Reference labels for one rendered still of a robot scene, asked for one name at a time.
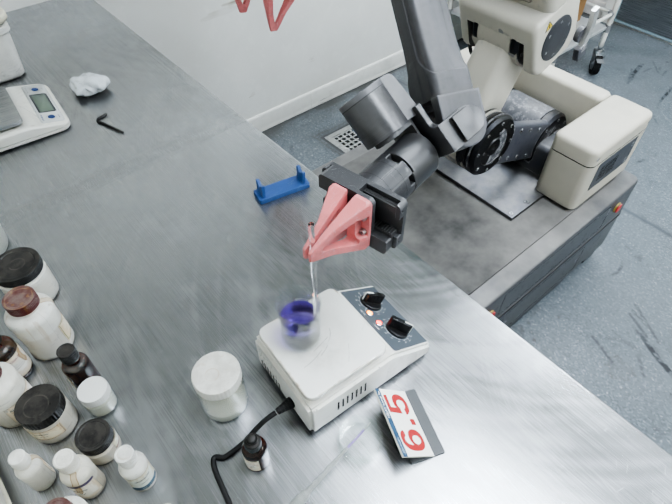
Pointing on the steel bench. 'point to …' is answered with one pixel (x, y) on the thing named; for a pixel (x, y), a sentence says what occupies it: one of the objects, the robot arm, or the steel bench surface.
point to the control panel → (382, 319)
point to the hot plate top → (327, 348)
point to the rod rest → (281, 187)
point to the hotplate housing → (334, 401)
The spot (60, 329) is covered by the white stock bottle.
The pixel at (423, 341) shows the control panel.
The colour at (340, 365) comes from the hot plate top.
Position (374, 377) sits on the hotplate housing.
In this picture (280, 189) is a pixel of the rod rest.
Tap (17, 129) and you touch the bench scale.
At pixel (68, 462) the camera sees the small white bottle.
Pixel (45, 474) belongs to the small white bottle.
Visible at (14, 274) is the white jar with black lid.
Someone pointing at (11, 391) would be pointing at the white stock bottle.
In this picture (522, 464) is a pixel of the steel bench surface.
